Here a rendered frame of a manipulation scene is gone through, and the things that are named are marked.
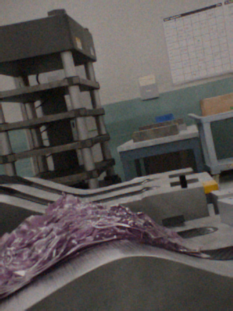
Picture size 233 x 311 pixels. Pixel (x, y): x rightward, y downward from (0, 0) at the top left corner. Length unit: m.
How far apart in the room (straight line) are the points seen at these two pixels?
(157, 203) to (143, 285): 0.34
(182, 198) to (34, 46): 4.19
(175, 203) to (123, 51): 6.67
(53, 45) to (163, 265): 4.45
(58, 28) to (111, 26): 2.68
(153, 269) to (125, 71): 6.97
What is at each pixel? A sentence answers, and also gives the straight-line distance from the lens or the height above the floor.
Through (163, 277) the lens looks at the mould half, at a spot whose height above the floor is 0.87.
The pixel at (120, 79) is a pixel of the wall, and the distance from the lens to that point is 7.37.
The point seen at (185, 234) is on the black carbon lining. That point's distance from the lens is 0.66.
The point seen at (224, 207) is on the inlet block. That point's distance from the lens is 0.66.
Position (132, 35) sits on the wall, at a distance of 7.41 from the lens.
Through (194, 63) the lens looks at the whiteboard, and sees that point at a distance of 7.32.
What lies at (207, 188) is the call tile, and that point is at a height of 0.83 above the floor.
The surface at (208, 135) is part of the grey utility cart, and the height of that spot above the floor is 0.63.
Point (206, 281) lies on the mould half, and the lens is 0.45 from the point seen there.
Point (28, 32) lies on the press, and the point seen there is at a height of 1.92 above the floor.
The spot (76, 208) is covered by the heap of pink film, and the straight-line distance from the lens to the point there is 0.60.
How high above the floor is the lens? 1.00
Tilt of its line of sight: 3 degrees down
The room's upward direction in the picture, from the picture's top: 11 degrees counter-clockwise
